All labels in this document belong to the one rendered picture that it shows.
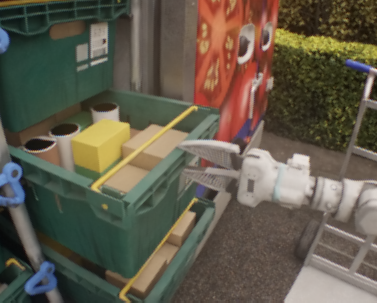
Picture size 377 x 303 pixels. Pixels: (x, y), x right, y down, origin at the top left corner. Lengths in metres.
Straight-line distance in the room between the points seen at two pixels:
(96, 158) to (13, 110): 0.20
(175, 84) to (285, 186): 0.43
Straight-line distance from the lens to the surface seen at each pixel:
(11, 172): 0.56
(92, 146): 0.64
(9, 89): 0.60
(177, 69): 0.78
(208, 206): 0.90
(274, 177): 0.51
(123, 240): 0.54
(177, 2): 0.76
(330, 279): 1.98
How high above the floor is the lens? 1.45
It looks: 28 degrees down
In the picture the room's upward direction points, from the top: 2 degrees clockwise
